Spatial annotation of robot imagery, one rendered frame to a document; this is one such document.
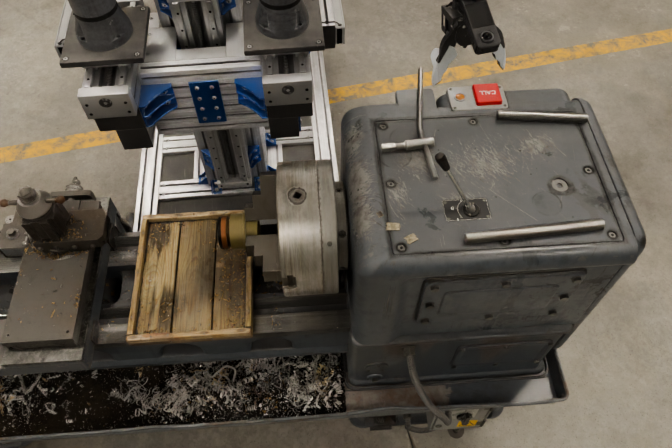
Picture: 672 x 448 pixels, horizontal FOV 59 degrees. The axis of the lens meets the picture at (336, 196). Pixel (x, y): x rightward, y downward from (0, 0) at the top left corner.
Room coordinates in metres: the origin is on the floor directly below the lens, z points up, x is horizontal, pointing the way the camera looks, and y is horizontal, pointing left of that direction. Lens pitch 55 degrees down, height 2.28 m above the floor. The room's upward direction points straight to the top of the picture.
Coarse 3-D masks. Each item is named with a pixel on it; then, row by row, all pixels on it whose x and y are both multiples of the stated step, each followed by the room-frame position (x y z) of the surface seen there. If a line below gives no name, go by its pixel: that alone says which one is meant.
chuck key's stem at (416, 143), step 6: (426, 138) 0.85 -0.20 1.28; (432, 138) 0.85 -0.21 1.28; (384, 144) 0.84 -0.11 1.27; (390, 144) 0.84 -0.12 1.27; (396, 144) 0.84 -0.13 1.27; (402, 144) 0.84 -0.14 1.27; (408, 144) 0.83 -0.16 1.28; (414, 144) 0.83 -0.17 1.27; (420, 144) 0.83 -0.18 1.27; (426, 144) 0.84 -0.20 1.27; (432, 144) 0.84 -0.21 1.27; (384, 150) 0.82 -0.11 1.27; (390, 150) 0.83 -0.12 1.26
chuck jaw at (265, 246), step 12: (252, 240) 0.69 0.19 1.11; (264, 240) 0.69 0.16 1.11; (276, 240) 0.69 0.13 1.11; (252, 252) 0.67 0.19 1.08; (264, 252) 0.66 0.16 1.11; (276, 252) 0.66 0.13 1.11; (264, 264) 0.62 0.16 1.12; (276, 264) 0.62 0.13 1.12; (264, 276) 0.60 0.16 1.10; (276, 276) 0.60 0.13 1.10; (288, 276) 0.59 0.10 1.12
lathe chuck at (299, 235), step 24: (288, 168) 0.81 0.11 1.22; (312, 168) 0.81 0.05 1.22; (288, 192) 0.73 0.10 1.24; (312, 192) 0.73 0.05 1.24; (288, 216) 0.68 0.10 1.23; (312, 216) 0.68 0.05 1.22; (288, 240) 0.64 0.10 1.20; (312, 240) 0.64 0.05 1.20; (288, 264) 0.60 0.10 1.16; (312, 264) 0.60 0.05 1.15; (288, 288) 0.58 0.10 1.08; (312, 288) 0.59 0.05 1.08
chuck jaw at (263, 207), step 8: (264, 176) 0.81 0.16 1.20; (272, 176) 0.81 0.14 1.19; (264, 184) 0.79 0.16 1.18; (272, 184) 0.79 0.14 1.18; (256, 192) 0.79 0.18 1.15; (264, 192) 0.78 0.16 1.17; (272, 192) 0.78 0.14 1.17; (256, 200) 0.77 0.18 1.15; (264, 200) 0.77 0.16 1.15; (272, 200) 0.77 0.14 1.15; (248, 208) 0.76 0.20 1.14; (256, 208) 0.76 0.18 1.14; (264, 208) 0.76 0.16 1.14; (272, 208) 0.76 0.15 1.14; (248, 216) 0.74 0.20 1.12; (256, 216) 0.75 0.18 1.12; (264, 216) 0.75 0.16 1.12; (272, 216) 0.75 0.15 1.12
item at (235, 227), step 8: (224, 216) 0.76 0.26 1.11; (232, 216) 0.75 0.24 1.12; (240, 216) 0.75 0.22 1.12; (224, 224) 0.73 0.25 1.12; (232, 224) 0.72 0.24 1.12; (240, 224) 0.72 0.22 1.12; (248, 224) 0.73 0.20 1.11; (256, 224) 0.73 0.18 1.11; (224, 232) 0.71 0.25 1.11; (232, 232) 0.71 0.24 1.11; (240, 232) 0.71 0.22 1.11; (248, 232) 0.71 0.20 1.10; (256, 232) 0.71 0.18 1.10; (224, 240) 0.70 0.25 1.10; (232, 240) 0.69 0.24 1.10; (240, 240) 0.70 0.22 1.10; (224, 248) 0.69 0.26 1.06; (232, 248) 0.69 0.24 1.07; (240, 248) 0.69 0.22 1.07
